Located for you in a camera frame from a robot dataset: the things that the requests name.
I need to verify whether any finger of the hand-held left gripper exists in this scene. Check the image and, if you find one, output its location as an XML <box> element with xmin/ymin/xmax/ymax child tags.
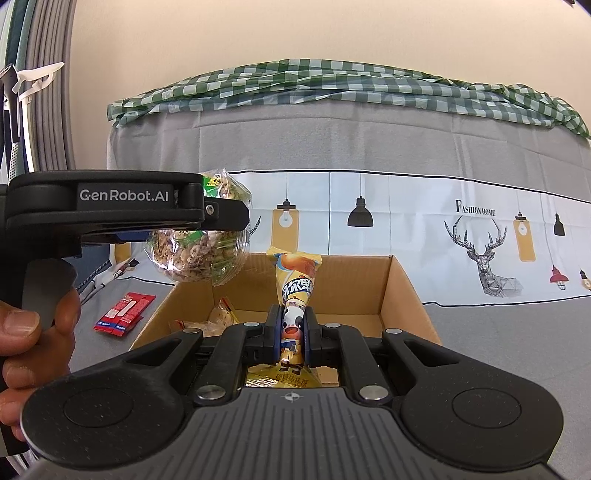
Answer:
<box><xmin>203</xmin><ymin>198</ymin><xmax>251</xmax><ymax>232</ymax></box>

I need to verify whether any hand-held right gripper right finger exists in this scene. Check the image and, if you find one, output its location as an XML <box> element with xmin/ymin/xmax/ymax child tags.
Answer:
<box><xmin>302</xmin><ymin>307</ymin><xmax>459</xmax><ymax>405</ymax></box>

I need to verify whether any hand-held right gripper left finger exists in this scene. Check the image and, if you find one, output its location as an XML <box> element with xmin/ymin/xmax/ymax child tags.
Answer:
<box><xmin>127</xmin><ymin>307</ymin><xmax>283</xmax><ymax>408</ymax></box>

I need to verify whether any yellow cow print snack packet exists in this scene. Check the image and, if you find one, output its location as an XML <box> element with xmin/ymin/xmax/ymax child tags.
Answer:
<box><xmin>247</xmin><ymin>249</ymin><xmax>325</xmax><ymax>389</ymax></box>

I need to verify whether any round clear bag of nuts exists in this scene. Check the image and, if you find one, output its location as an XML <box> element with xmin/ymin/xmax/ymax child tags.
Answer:
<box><xmin>143</xmin><ymin>168</ymin><xmax>254</xmax><ymax>285</ymax></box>

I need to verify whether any clear bag of yellow snacks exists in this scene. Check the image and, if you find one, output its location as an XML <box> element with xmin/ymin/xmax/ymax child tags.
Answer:
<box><xmin>203</xmin><ymin>298</ymin><xmax>242</xmax><ymax>339</ymax></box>

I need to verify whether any cardboard box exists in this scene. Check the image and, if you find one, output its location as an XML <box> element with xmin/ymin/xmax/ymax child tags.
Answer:
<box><xmin>129</xmin><ymin>254</ymin><xmax>443</xmax><ymax>389</ymax></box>

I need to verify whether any yellow snack bag red label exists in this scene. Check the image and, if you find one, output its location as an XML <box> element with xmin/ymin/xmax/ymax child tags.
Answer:
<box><xmin>170</xmin><ymin>318</ymin><xmax>206</xmax><ymax>334</ymax></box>

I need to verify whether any person's left hand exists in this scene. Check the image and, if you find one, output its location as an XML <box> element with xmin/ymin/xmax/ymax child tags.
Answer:
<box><xmin>0</xmin><ymin>282</ymin><xmax>84</xmax><ymax>445</ymax></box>

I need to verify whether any blue cushion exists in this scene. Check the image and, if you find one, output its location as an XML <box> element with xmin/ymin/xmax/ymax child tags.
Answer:
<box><xmin>74</xmin><ymin>244</ymin><xmax>112</xmax><ymax>292</ymax></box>

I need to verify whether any red snack packet blue stripe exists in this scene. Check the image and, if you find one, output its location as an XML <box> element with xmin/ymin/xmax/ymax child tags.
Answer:
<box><xmin>93</xmin><ymin>293</ymin><xmax>145</xmax><ymax>339</ymax></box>

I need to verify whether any small dark red snack packet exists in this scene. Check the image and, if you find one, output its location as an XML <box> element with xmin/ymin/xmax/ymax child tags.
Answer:
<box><xmin>124</xmin><ymin>295</ymin><xmax>157</xmax><ymax>325</ymax></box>

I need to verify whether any white plastic hanger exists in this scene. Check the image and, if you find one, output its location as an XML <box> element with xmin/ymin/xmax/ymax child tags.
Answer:
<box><xmin>11</xmin><ymin>62</ymin><xmax>65</xmax><ymax>100</ymax></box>

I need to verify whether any green checked cloth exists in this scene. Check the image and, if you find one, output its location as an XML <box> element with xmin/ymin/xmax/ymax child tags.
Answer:
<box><xmin>107</xmin><ymin>59</ymin><xmax>591</xmax><ymax>140</ymax></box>

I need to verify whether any grey curtain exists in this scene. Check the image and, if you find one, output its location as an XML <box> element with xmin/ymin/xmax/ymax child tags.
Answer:
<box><xmin>0</xmin><ymin>0</ymin><xmax>78</xmax><ymax>172</ymax></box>

